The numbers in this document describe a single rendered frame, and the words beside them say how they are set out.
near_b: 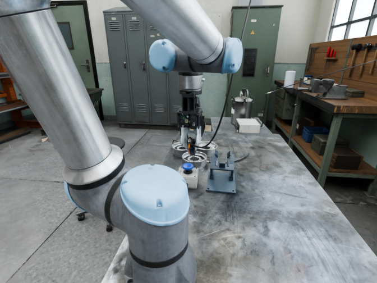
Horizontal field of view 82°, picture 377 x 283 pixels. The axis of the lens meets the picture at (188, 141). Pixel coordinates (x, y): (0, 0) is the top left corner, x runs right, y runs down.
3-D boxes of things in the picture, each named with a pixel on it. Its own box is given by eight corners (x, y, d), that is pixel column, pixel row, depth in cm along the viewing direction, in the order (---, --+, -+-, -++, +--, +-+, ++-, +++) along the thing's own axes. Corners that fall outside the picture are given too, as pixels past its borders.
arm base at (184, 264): (192, 315, 38) (192, 277, 35) (111, 304, 40) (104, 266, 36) (199, 246, 52) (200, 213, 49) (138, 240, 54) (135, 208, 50)
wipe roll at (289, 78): (281, 86, 282) (284, 70, 275) (291, 86, 281) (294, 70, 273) (284, 87, 272) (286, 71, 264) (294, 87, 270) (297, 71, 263)
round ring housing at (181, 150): (194, 158, 97) (194, 150, 96) (170, 158, 97) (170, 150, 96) (194, 149, 107) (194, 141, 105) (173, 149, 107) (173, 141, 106)
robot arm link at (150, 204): (165, 275, 35) (161, 207, 30) (108, 241, 41) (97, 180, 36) (200, 228, 44) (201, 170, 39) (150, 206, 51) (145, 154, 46)
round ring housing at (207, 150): (215, 149, 107) (216, 141, 106) (218, 158, 98) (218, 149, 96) (194, 148, 108) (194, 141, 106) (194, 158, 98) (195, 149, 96)
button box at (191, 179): (179, 177, 82) (179, 165, 80) (198, 178, 81) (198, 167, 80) (175, 189, 75) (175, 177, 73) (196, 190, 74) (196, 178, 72)
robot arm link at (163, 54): (183, 36, 47) (206, 39, 56) (144, 39, 52) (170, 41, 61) (183, 74, 50) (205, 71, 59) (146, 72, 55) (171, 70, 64)
